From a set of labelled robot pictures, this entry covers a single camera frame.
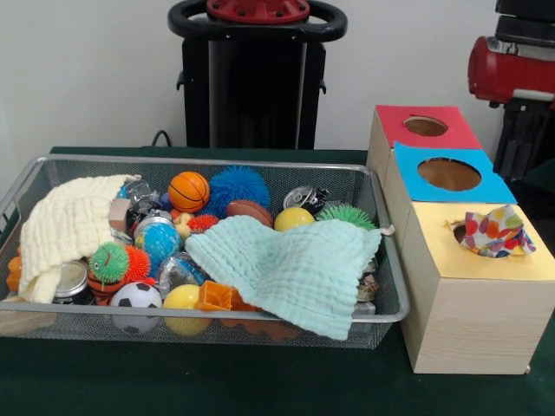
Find blue spiky ball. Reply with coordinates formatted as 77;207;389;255
207;164;271;218

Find yellow ball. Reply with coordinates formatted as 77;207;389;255
274;207;317;233

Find wooden box with three holes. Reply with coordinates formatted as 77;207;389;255
365;105;555;376

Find small orange basketball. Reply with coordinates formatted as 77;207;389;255
167;172;212;215

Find small soccer ball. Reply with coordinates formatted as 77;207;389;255
108;282;163;335

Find clear mesh bin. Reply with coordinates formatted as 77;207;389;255
0;154;411;353

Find dark green table cloth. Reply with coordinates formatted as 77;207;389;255
0;146;555;416

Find light blue cloth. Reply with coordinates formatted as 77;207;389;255
185;215;383;343

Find blue globe ball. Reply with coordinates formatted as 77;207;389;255
134;218;183;278

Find small brown football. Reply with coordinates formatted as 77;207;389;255
225;199;275;229

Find orange plastic block toy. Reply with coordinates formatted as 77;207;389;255
194;280;300;343

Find green spiky ball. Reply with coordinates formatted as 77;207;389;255
318;205;377;231

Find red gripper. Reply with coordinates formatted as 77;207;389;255
467;36;555;183

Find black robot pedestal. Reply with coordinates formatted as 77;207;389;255
166;0;348;151

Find cream white cloth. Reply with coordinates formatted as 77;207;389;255
16;173;142;304

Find multicolour spotted cloth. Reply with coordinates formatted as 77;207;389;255
453;204;538;259

